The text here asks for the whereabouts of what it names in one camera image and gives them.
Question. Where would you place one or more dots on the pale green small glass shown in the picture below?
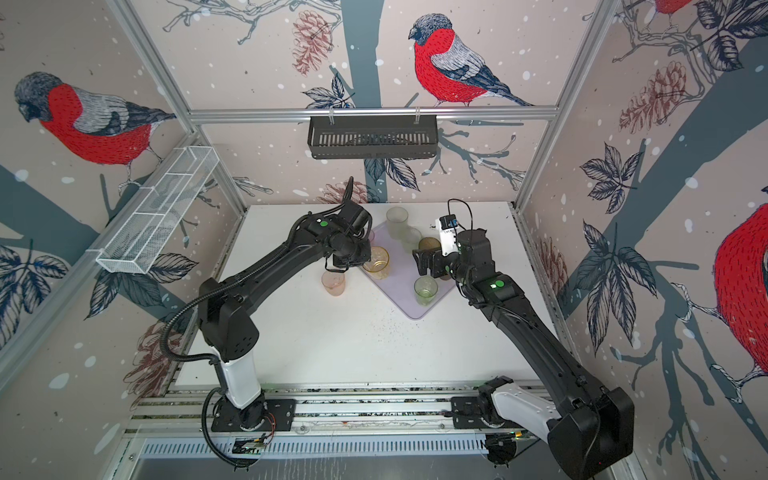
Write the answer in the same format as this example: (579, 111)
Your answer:
(410, 239)

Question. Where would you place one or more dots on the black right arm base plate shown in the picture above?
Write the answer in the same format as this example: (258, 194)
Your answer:
(474, 413)

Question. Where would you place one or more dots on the white mesh wall basket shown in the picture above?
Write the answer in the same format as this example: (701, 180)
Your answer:
(142, 237)

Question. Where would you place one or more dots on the dark brown glass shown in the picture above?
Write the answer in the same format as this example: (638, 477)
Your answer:
(429, 243)

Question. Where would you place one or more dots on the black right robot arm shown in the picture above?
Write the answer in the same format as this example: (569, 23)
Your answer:
(586, 426)

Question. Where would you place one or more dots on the pale green tall glass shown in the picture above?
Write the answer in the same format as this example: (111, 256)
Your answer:
(397, 222)

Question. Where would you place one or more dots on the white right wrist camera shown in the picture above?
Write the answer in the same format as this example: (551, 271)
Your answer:
(447, 227)

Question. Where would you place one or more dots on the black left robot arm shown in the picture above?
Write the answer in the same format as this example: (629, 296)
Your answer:
(226, 307)

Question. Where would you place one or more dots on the pink glass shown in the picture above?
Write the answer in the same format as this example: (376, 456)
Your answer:
(334, 283)

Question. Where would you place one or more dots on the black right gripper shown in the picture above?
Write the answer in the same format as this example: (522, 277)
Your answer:
(425, 263)

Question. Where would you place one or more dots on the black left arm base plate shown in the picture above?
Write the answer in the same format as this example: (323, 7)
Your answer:
(263, 415)

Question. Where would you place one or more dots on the aluminium rail frame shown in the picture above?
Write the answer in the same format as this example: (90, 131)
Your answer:
(316, 410)

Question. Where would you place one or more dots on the lilac plastic tray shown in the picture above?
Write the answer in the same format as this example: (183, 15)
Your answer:
(401, 275)

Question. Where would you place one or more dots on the bright green glass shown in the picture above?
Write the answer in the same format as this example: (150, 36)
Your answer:
(425, 290)

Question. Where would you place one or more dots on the yellow amber glass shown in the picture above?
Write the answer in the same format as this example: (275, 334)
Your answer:
(378, 267)

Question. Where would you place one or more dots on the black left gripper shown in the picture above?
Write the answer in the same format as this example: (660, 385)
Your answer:
(367, 244)

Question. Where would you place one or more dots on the black wire wall basket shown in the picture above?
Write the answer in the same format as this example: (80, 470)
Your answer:
(371, 137)

